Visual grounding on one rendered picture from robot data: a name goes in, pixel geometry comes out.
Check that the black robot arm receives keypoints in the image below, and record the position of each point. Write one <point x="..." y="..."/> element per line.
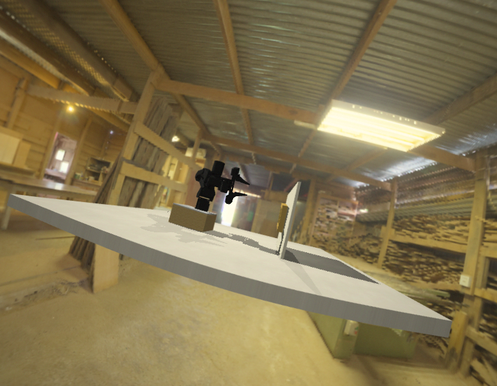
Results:
<point x="208" y="180"/>

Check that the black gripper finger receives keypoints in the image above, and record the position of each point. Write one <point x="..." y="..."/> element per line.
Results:
<point x="238" y="178"/>
<point x="237" y="194"/>

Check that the cream wall panel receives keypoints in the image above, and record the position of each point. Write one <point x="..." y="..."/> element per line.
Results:
<point x="282" y="238"/>

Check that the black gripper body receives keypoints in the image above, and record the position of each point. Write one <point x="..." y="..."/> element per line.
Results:
<point x="234" y="172"/>

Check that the wooden picture frame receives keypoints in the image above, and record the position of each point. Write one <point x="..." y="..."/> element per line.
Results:
<point x="282" y="216"/>

